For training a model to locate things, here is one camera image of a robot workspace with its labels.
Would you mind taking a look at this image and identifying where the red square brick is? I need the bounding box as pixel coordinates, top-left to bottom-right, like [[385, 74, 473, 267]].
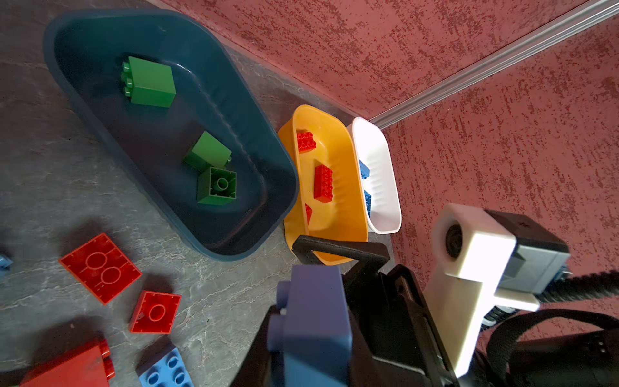
[[59, 233, 142, 305]]

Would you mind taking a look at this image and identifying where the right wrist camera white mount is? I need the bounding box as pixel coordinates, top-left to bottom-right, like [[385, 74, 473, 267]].
[[423, 203, 540, 377]]

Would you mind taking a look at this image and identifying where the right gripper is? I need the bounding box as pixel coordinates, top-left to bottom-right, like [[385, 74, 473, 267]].
[[293, 235, 459, 386]]

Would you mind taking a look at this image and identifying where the red long brick bottom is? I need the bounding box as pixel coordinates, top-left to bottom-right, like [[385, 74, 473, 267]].
[[314, 164, 334, 203]]

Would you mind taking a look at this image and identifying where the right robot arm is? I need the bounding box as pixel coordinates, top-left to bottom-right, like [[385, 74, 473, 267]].
[[293, 235, 618, 386]]

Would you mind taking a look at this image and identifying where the yellow plastic bin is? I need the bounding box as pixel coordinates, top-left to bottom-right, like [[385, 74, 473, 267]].
[[278, 105, 368, 248]]

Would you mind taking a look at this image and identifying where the red long brick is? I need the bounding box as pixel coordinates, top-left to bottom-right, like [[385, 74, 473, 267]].
[[314, 164, 334, 203], [305, 204, 313, 223], [19, 339, 116, 387]]

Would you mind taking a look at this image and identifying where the blue long brick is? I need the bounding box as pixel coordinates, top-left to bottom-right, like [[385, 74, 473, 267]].
[[267, 265, 353, 386], [137, 344, 194, 387], [364, 190, 372, 217], [359, 160, 371, 180]]

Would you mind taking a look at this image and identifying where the white plastic bin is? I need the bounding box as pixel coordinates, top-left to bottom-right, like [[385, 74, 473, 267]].
[[348, 117, 402, 235]]

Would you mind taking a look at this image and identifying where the teal plastic bin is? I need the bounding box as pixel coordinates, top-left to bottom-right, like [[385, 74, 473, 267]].
[[43, 9, 298, 261]]

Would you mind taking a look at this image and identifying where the blue brick near teal bin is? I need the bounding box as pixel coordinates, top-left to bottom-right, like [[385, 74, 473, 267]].
[[0, 254, 13, 279]]

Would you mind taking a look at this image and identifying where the green brick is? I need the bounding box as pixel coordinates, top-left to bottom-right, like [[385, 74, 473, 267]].
[[121, 56, 177, 108], [197, 167, 237, 206], [183, 132, 231, 174]]

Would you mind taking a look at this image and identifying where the small red brick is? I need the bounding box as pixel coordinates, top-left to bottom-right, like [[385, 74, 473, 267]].
[[129, 290, 182, 335]]

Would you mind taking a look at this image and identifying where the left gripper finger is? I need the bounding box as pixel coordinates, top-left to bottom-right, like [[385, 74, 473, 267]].
[[229, 309, 285, 387]]

